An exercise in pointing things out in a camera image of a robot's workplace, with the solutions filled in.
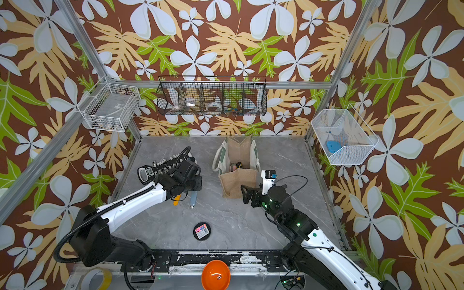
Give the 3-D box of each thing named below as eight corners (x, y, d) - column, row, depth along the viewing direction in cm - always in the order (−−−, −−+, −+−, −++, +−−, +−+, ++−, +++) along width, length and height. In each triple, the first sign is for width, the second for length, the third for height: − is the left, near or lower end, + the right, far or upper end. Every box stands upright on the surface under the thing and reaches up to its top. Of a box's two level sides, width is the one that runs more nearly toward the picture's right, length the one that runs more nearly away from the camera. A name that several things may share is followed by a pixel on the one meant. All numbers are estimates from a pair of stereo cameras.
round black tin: (193, 240, 82) (192, 239, 80) (195, 223, 86) (194, 222, 84) (210, 240, 82) (210, 239, 80) (211, 223, 86) (211, 222, 84)
